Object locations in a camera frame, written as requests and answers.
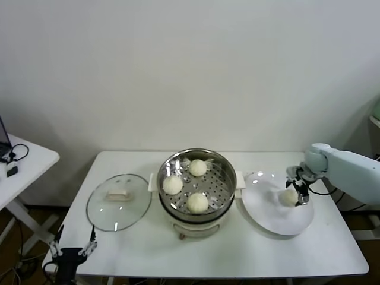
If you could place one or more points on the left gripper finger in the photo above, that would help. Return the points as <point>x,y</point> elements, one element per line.
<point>55,247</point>
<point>90,245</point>

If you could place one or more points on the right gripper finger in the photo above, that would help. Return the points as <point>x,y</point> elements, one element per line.
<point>302,196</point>
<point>289,182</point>

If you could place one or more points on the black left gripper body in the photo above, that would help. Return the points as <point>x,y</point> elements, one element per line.
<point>68,256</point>

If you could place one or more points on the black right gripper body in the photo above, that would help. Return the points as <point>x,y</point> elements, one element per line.
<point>305,176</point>

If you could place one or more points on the white steamed baozi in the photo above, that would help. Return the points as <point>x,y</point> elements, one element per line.
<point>288,198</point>
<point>198,167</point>
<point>197,203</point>
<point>172,185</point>

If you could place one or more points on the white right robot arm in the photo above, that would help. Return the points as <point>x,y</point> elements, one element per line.
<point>353,175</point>

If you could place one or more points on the stainless steel steamer basket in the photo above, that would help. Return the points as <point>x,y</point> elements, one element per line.
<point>219,190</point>

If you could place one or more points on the white round plate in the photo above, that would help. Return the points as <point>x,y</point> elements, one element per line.
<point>267,213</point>

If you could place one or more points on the round glass pot lid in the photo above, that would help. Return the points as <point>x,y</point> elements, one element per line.
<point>124,213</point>

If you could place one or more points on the white furniture base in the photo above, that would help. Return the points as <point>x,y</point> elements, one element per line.
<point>368,235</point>

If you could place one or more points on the white shelf unit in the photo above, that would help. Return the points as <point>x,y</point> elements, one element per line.
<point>374,130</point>

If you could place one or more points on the small black device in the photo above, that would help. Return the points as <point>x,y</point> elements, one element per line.
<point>12,171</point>

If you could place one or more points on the white side table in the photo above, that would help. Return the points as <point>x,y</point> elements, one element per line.
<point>32,160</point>

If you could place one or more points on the cream electric cooking pot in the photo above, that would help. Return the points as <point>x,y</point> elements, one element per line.
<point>193,230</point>

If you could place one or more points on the black laptop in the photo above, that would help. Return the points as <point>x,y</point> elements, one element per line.
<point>3,142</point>

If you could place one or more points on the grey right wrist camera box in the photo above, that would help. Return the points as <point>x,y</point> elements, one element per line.
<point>292,172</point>

